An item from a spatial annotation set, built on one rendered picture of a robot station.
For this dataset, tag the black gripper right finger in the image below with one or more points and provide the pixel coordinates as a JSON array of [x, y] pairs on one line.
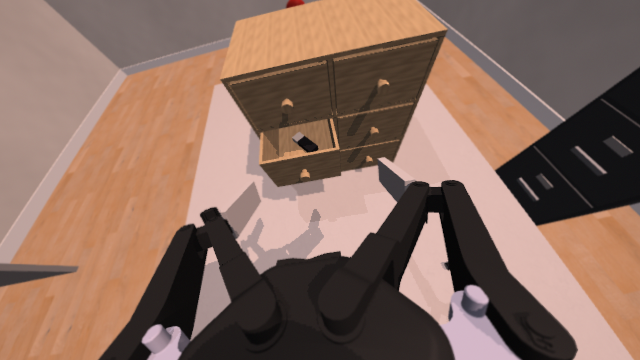
[[492, 316]]

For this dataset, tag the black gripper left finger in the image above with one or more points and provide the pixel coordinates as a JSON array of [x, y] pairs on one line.
[[162, 323]]

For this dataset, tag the small wooden chest of drawers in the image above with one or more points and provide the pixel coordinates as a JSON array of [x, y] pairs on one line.
[[324, 30]]

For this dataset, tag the black and white eraser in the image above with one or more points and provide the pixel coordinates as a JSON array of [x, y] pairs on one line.
[[305, 143]]

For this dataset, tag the brown wooden drawer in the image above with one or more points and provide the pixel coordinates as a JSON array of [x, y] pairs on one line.
[[360, 128], [360, 79], [367, 155], [286, 96], [276, 145]]

